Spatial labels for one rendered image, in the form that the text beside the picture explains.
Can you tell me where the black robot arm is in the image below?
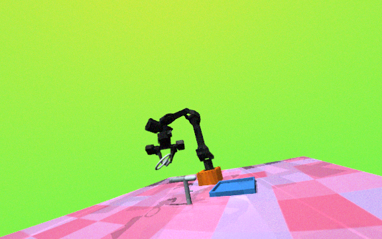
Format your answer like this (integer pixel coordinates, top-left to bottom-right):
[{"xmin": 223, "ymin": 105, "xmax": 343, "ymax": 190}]
[{"xmin": 145, "ymin": 108, "xmax": 215, "ymax": 171}]

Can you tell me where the grey steel t-shaped stake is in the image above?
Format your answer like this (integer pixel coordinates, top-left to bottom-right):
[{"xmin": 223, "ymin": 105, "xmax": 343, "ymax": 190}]
[{"xmin": 169, "ymin": 175, "xmax": 196, "ymax": 204}]

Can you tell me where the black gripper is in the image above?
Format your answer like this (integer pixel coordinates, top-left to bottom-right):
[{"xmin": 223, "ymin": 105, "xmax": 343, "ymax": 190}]
[{"xmin": 145, "ymin": 140, "xmax": 185, "ymax": 163}]

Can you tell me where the grey metal ring with small tab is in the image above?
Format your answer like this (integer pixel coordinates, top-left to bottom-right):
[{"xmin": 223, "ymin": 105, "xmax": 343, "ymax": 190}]
[{"xmin": 155, "ymin": 154, "xmax": 171, "ymax": 170}]

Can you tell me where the blue tray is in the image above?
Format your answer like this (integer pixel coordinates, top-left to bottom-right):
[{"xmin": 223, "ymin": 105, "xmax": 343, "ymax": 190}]
[{"xmin": 209, "ymin": 177, "xmax": 256, "ymax": 197}]

